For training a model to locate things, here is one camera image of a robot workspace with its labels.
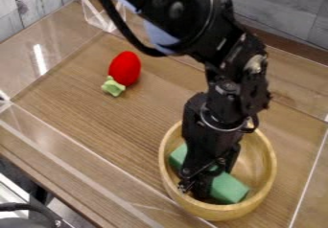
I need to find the clear acrylic tray enclosure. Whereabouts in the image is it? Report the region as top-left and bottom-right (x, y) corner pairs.
(0, 2), (328, 228)

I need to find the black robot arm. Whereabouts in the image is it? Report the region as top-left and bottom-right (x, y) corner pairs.
(100, 0), (272, 200)

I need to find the green rectangular block stick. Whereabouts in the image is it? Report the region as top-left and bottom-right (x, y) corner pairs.
(168, 143), (252, 205)

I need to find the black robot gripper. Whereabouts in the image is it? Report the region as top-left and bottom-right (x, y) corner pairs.
(176, 93), (247, 203)

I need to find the wooden brown bowl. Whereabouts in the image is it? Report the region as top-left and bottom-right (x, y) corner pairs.
(160, 122), (278, 221)

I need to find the red toy strawberry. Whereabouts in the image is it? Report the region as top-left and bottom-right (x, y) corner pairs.
(102, 51), (141, 97)

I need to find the black clamp under table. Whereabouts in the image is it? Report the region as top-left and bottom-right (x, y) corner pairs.
(0, 198), (65, 228)

